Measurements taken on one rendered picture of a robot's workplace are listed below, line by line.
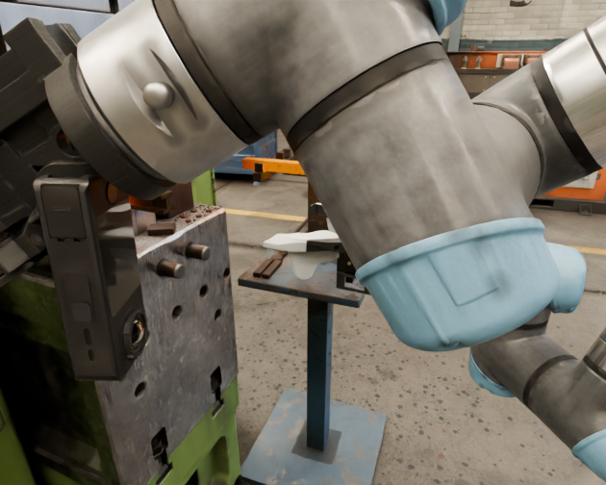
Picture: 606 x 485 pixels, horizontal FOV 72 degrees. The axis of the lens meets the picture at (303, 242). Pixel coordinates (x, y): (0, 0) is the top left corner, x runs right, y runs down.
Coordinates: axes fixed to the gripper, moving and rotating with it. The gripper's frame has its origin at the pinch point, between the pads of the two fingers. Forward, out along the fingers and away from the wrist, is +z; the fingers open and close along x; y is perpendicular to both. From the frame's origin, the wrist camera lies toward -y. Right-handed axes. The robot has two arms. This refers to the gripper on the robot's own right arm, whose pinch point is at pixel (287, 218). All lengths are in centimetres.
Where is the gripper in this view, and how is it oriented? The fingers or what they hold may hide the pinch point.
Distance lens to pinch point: 58.1
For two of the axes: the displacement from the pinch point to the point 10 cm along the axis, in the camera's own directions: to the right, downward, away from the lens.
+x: 4.0, -3.7, 8.4
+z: -9.2, -1.6, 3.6
